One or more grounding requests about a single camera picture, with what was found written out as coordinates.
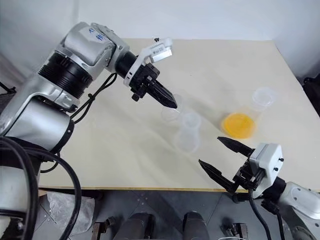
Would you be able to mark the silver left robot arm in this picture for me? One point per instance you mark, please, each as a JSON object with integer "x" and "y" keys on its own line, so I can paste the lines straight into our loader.
{"x": 50, "y": 112}

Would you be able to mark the black equipment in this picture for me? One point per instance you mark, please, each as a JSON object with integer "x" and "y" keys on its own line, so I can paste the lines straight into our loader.
{"x": 312, "y": 87}

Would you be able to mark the small clear plastic bottle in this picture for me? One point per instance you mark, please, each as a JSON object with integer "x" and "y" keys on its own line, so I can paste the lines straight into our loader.
{"x": 188, "y": 135}

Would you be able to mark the dark rounded shape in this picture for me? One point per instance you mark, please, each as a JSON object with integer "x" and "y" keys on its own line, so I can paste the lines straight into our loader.
{"x": 196, "y": 225}
{"x": 140, "y": 226}

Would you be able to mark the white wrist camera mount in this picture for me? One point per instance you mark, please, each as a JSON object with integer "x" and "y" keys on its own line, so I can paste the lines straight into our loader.
{"x": 150, "y": 53}
{"x": 268, "y": 162}

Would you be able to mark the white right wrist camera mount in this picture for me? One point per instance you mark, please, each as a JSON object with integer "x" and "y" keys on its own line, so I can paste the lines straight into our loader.
{"x": 268, "y": 162}

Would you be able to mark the crumpled clear plastic bag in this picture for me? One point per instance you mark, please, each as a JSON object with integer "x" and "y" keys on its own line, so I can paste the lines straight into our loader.
{"x": 82, "y": 212}

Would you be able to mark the rusty metal bracket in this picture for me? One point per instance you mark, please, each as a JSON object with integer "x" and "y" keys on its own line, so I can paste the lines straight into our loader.
{"x": 233, "y": 230}
{"x": 105, "y": 228}

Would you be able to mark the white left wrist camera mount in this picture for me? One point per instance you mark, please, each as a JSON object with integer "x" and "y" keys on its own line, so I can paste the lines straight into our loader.
{"x": 150, "y": 53}

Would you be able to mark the black stand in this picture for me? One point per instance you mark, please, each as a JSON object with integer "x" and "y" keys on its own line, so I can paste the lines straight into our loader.
{"x": 8, "y": 88}

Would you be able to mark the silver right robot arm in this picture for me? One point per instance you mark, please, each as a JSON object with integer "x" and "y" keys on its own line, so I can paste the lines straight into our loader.
{"x": 297, "y": 200}

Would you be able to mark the clear plastic funnel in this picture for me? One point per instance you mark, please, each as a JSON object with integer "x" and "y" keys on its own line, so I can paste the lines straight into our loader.
{"x": 170, "y": 115}

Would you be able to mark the beaker of orange liquid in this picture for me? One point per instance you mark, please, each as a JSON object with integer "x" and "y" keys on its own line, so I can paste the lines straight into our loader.
{"x": 238, "y": 126}

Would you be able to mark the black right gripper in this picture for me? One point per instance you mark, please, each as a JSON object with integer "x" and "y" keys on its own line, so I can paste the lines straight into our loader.
{"x": 250, "y": 177}

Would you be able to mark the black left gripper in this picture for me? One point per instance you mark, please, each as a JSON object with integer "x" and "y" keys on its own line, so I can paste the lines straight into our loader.
{"x": 143, "y": 80}

